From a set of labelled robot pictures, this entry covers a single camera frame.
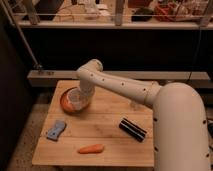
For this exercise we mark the grey metal rail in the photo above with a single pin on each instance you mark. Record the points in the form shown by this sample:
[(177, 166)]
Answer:
[(49, 78)]

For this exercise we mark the orange ceramic bowl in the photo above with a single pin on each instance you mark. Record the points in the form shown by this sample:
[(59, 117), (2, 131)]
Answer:
[(63, 103)]

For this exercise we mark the blue sponge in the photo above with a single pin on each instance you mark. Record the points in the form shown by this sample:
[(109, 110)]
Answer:
[(55, 131)]

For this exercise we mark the small white bottle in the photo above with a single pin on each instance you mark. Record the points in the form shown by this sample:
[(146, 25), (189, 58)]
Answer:
[(134, 105)]

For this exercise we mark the wooden table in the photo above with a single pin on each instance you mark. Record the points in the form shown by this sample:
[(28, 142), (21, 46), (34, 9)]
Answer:
[(97, 124)]

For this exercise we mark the grey metal pole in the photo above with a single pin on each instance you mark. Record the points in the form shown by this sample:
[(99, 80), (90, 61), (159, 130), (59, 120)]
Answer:
[(37, 65)]

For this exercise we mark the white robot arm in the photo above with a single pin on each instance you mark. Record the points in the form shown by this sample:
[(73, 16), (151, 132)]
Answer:
[(180, 134)]

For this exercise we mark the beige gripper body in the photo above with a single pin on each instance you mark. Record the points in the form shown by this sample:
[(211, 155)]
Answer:
[(87, 94)]

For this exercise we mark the black rectangular box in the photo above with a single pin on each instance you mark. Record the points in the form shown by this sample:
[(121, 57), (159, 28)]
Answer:
[(132, 129)]

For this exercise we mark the orange carrot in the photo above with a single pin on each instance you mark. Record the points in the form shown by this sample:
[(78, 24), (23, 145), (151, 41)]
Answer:
[(91, 149)]

